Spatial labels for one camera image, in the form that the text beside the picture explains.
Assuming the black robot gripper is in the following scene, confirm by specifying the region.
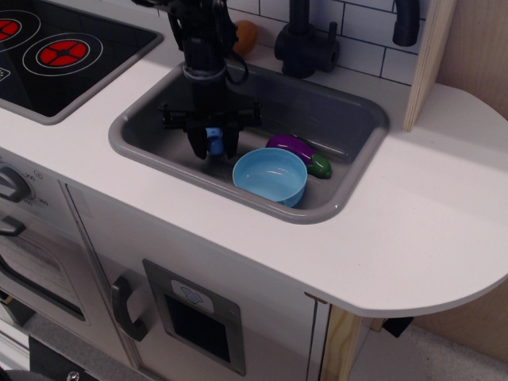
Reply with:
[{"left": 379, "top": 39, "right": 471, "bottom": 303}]
[{"left": 158, "top": 79, "right": 261, "bottom": 160}]

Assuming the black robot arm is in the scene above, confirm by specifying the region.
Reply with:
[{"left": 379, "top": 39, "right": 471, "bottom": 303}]
[{"left": 138, "top": 1, "right": 261, "bottom": 159}]

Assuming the light blue plastic bowl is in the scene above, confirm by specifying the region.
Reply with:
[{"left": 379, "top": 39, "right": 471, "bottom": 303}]
[{"left": 233, "top": 148, "right": 307, "bottom": 207}]

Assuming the grey plastic sink basin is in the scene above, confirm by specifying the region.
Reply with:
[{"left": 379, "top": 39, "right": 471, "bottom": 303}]
[{"left": 109, "top": 62, "right": 389, "bottom": 224}]

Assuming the purple toy eggplant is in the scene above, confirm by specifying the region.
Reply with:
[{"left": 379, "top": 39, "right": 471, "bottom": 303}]
[{"left": 265, "top": 134, "right": 332, "bottom": 179}]

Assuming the orange toy fruit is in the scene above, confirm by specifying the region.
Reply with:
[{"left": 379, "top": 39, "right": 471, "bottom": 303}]
[{"left": 233, "top": 20, "right": 258, "bottom": 56}]

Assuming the black toy faucet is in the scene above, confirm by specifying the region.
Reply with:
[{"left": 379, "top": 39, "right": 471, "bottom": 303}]
[{"left": 275, "top": 1, "right": 424, "bottom": 84}]

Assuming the black toy stovetop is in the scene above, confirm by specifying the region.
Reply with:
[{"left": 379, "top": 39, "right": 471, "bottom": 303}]
[{"left": 1, "top": 1, "right": 163, "bottom": 125}]

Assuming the grey dispenser panel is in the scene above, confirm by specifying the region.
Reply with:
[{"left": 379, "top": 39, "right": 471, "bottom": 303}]
[{"left": 143, "top": 259, "right": 246, "bottom": 376}]

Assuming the grey oven knob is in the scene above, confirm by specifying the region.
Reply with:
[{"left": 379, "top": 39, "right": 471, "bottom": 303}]
[{"left": 1, "top": 167, "right": 31, "bottom": 202}]

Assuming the toy oven door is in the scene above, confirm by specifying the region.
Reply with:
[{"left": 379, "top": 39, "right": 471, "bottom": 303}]
[{"left": 1, "top": 211, "right": 87, "bottom": 322}]

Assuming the black cable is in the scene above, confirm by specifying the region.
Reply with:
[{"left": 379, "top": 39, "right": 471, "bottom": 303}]
[{"left": 224, "top": 23, "right": 250, "bottom": 86}]

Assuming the grey cabinet door handle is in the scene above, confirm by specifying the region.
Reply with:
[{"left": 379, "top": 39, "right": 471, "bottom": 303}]
[{"left": 110, "top": 276, "right": 148, "bottom": 342}]

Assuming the grey oven door handle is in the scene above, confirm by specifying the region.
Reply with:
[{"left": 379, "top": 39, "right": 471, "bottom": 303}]
[{"left": 0, "top": 216, "right": 26, "bottom": 237}]

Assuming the wooden side post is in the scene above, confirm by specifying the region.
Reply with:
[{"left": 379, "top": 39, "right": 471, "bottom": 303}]
[{"left": 402, "top": 0, "right": 456, "bottom": 132}]

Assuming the black bracket under counter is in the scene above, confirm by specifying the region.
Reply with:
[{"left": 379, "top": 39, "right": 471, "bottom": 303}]
[{"left": 382, "top": 317, "right": 414, "bottom": 338}]

